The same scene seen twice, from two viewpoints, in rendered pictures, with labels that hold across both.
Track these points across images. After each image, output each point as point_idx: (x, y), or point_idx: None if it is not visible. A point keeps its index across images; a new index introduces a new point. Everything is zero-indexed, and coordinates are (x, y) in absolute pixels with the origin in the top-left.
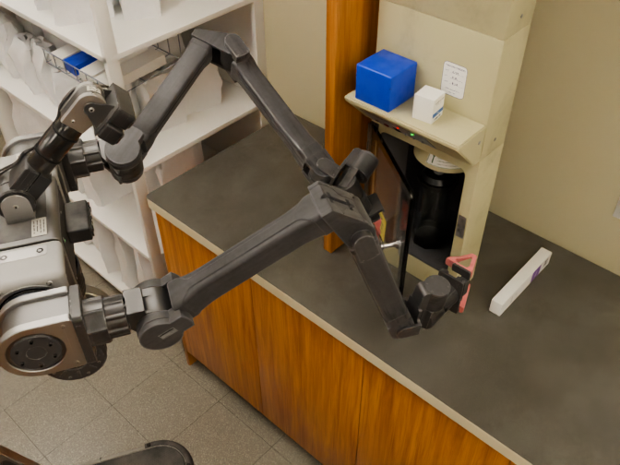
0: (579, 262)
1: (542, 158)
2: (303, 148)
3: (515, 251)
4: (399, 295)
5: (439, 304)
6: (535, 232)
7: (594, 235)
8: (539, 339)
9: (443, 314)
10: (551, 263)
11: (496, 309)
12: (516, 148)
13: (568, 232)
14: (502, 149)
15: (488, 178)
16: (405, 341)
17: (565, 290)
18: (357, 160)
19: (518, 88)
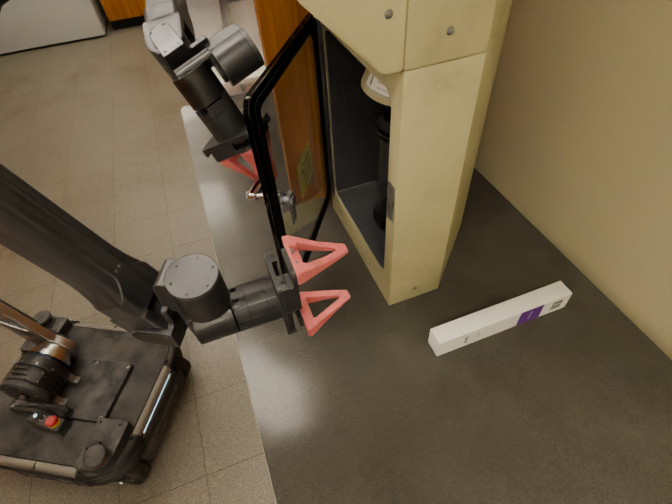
0: (618, 323)
1: (610, 143)
2: (149, 6)
3: (522, 273)
4: (81, 268)
5: (189, 311)
6: (574, 258)
7: (661, 291)
8: (473, 419)
9: (234, 329)
10: (568, 308)
11: (434, 345)
12: (576, 122)
13: (620, 272)
14: (482, 69)
15: (445, 125)
16: (286, 339)
17: (567, 356)
18: (222, 41)
19: (602, 8)
